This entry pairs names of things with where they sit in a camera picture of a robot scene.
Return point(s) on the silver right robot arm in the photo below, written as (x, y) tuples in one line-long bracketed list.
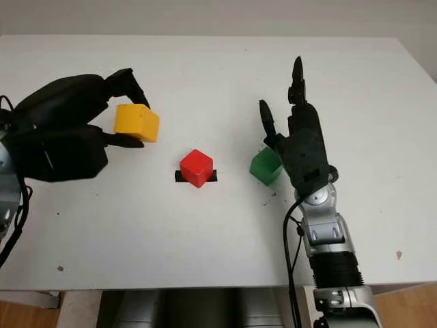
[(327, 232)]

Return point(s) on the green wooden cube block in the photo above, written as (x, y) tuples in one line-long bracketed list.
[(264, 167)]

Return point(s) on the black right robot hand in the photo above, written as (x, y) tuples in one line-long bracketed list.
[(304, 116)]

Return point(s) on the red wooden cube block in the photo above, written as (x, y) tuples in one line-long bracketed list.
[(196, 167)]

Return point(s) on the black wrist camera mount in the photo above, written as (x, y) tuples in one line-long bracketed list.
[(65, 153), (307, 157)]

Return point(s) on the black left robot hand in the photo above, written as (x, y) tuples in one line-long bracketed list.
[(61, 102)]

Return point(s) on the grey robot body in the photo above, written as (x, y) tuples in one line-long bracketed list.
[(191, 309)]

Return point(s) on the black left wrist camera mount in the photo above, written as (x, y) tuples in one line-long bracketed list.
[(65, 153)]

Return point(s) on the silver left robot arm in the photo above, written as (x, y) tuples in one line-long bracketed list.
[(7, 198)]

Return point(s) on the yellow wooden cube block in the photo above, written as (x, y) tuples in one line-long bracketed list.
[(134, 119)]

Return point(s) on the black tape strip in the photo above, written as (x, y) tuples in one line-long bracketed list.
[(177, 176)]

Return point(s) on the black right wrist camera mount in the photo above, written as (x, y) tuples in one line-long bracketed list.
[(307, 157)]

